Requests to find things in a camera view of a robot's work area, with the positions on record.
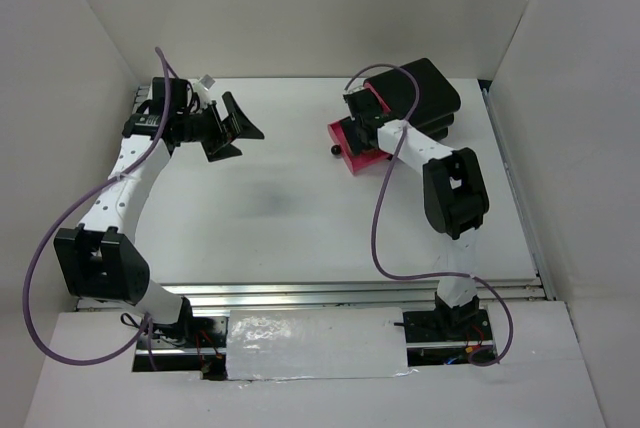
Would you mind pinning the black drawer organizer case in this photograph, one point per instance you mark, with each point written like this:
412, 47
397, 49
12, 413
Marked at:
438, 99

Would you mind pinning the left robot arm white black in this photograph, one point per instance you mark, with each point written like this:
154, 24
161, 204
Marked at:
98, 257

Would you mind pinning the white foil-taped board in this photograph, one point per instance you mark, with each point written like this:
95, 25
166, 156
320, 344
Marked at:
340, 343

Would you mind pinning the aluminium rail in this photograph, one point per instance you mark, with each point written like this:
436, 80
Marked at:
142, 99
532, 241
210, 298

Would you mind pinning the aluminium front rail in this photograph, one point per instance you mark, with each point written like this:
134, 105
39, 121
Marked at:
210, 298

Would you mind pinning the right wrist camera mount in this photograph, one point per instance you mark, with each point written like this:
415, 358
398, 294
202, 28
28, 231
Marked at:
361, 102

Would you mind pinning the aluminium left rail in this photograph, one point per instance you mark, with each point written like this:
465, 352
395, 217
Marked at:
142, 99

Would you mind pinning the aluminium right rail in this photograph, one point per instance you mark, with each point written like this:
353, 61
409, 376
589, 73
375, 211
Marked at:
532, 241

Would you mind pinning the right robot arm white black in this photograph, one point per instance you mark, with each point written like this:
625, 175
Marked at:
455, 199

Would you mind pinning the pink top drawer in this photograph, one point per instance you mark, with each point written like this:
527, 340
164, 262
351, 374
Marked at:
384, 106

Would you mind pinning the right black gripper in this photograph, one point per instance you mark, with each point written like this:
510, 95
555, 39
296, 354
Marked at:
355, 141

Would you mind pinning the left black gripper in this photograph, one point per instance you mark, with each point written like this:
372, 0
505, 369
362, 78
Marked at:
227, 130

